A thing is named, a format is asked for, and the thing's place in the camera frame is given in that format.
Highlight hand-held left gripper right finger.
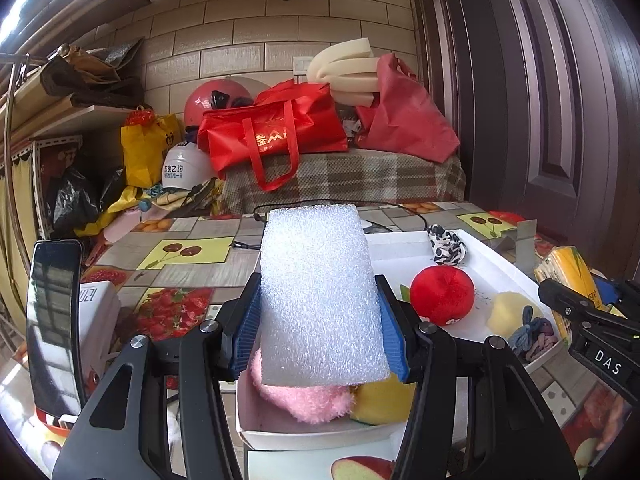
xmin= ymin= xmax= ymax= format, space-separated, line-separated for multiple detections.
xmin=375 ymin=274 xmax=581 ymax=480

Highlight yellow green sponge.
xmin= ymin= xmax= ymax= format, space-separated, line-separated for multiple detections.
xmin=350 ymin=375 xmax=417 ymax=426

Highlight black smartphone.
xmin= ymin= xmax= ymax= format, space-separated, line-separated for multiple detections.
xmin=25 ymin=240 xmax=85 ymax=418

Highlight pale yellow sponge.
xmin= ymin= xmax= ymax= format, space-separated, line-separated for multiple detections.
xmin=489 ymin=291 xmax=551 ymax=342

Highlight white helmet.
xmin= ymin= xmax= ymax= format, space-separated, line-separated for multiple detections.
xmin=161 ymin=141 xmax=223 ymax=193

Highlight plaid covered bench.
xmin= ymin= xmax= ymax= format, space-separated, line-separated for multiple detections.
xmin=220 ymin=147 xmax=467 ymax=216

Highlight white cardboard box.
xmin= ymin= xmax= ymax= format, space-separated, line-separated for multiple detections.
xmin=235 ymin=230 xmax=572 ymax=453

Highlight spotted black white scrunchie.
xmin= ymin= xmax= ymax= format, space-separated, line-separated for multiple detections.
xmin=426 ymin=224 xmax=469 ymax=266

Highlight white foam block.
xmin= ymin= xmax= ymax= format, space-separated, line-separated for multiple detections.
xmin=259 ymin=204 xmax=392 ymax=390

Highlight yellow tissue pack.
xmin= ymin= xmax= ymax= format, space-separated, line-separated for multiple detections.
xmin=533 ymin=246 xmax=608 ymax=347

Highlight white carton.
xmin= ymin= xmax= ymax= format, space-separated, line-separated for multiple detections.
xmin=77 ymin=280 xmax=123 ymax=386

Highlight yellow cloth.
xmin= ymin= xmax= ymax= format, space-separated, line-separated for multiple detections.
xmin=75 ymin=185 xmax=153 ymax=238

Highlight red bag with handles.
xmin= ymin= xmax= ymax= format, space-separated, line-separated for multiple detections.
xmin=196 ymin=80 xmax=349 ymax=192

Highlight small grey cardboard box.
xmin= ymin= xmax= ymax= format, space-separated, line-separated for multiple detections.
xmin=492 ymin=219 xmax=539 ymax=273

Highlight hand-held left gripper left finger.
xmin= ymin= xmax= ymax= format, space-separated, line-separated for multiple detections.
xmin=51 ymin=272 xmax=263 ymax=480

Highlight pink hair tie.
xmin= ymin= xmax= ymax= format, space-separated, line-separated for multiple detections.
xmin=522 ymin=321 xmax=559 ymax=361

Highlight wooden shelf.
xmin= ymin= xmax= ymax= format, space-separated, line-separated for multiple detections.
xmin=0 ymin=72 xmax=151 ymax=143

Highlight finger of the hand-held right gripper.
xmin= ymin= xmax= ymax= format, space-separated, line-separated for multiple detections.
xmin=537 ymin=278 xmax=628 ymax=333
xmin=592 ymin=275 xmax=640 ymax=318

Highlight dark brown door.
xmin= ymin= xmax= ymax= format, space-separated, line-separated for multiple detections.
xmin=407 ymin=0 xmax=640 ymax=291

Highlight plain red bag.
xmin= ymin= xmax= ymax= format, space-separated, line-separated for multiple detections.
xmin=356 ymin=54 xmax=461 ymax=163

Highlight red plush apple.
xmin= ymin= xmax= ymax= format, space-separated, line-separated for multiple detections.
xmin=410 ymin=266 xmax=476 ymax=326

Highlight white wall socket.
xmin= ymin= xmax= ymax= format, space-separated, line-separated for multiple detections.
xmin=292 ymin=55 xmax=321 ymax=83

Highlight red helmet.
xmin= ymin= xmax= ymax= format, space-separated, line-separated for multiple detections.
xmin=183 ymin=77 xmax=271 ymax=133

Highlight brown bags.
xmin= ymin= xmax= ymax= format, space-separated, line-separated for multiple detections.
xmin=40 ymin=37 xmax=147 ymax=108

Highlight black plastic bag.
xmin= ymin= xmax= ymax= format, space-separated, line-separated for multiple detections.
xmin=52 ymin=167 xmax=126 ymax=233

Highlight yellow bag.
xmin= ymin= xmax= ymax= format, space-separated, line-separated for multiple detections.
xmin=120 ymin=110 xmax=182 ymax=188

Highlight cream foam tubes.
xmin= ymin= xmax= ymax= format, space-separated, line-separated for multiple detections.
xmin=306 ymin=37 xmax=388 ymax=108

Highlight fruit print tablecloth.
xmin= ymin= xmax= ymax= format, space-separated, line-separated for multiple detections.
xmin=0 ymin=200 xmax=640 ymax=480

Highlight pink plush toy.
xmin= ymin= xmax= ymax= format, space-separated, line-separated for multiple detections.
xmin=248 ymin=347 xmax=357 ymax=426

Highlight thin black cable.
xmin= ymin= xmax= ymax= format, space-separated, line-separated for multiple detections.
xmin=252 ymin=201 xmax=432 ymax=235

